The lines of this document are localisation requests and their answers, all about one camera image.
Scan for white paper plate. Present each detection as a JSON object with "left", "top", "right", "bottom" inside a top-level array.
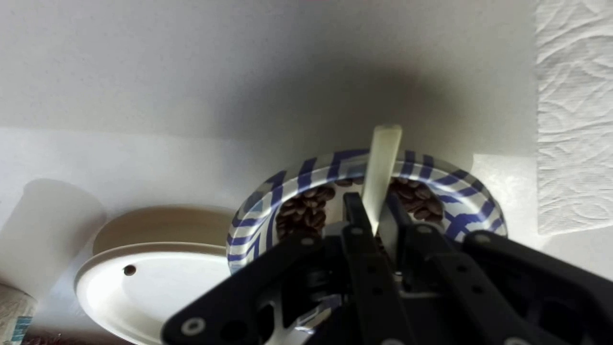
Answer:
[{"left": 74, "top": 207, "right": 231, "bottom": 345}]

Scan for patterned paper coffee cup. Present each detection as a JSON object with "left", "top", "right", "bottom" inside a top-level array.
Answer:
[{"left": 0, "top": 178, "right": 107, "bottom": 329}]

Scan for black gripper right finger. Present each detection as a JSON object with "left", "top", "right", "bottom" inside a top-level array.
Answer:
[{"left": 382, "top": 191, "right": 613, "bottom": 345}]

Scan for white paper towel near bowl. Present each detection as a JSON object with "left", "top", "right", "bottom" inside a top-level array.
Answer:
[{"left": 536, "top": 0, "right": 613, "bottom": 234}]

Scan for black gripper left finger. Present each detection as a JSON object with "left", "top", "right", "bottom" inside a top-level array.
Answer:
[{"left": 160, "top": 193, "right": 409, "bottom": 345}]

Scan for white plastic spoon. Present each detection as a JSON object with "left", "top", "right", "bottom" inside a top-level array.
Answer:
[{"left": 361, "top": 124, "right": 402, "bottom": 232}]

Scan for coffee beans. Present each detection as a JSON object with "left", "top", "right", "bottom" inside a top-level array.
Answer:
[{"left": 273, "top": 178, "right": 444, "bottom": 241}]

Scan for blue patterned paper bowl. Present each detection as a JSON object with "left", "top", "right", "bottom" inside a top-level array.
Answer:
[{"left": 225, "top": 149, "right": 507, "bottom": 272}]

